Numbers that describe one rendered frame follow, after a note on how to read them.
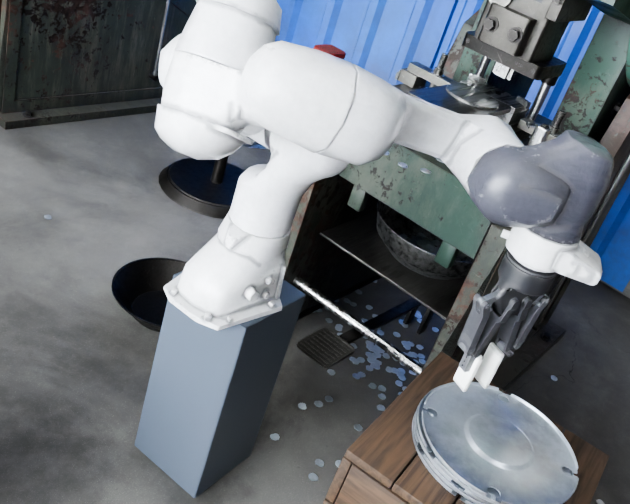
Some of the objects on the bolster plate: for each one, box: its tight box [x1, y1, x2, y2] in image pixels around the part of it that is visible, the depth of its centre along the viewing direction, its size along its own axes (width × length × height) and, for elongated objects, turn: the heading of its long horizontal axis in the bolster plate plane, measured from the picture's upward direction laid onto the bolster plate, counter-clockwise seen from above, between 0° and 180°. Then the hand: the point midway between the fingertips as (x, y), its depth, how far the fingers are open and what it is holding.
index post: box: [527, 123, 552, 146], centre depth 158 cm, size 3×3×10 cm
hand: (478, 367), depth 113 cm, fingers open, 3 cm apart
